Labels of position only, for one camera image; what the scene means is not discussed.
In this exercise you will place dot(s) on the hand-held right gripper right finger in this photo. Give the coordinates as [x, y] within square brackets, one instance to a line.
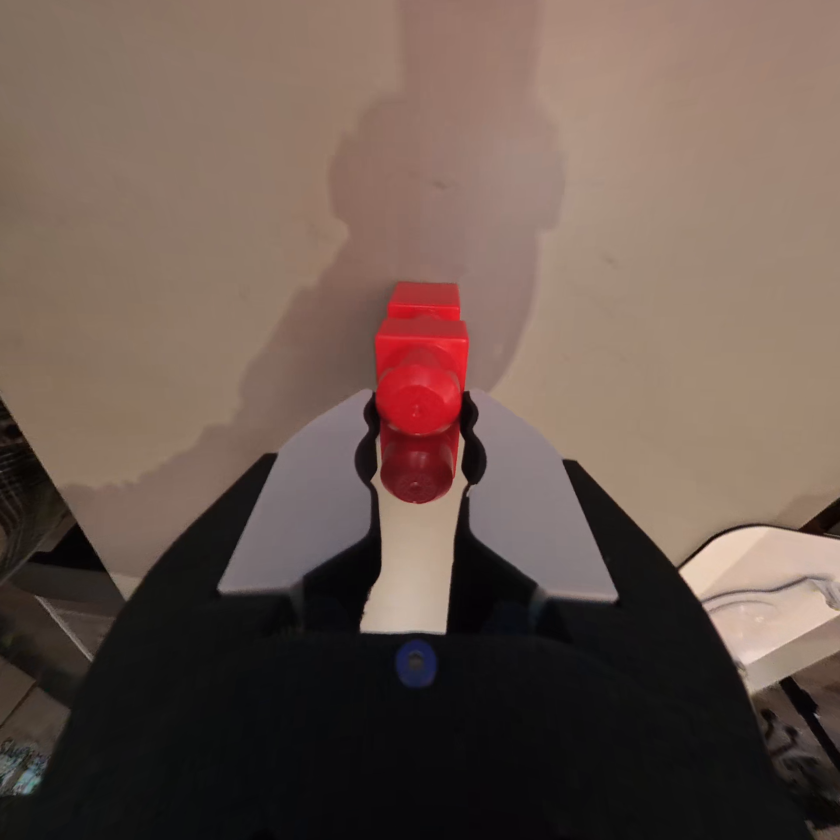
[531, 519]

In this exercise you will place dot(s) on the white document stand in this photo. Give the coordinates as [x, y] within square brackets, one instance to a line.
[754, 578]

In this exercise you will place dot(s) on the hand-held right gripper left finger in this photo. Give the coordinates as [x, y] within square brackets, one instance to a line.
[309, 512]

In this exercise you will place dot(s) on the red two-stud block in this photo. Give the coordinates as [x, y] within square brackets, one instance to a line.
[420, 408]

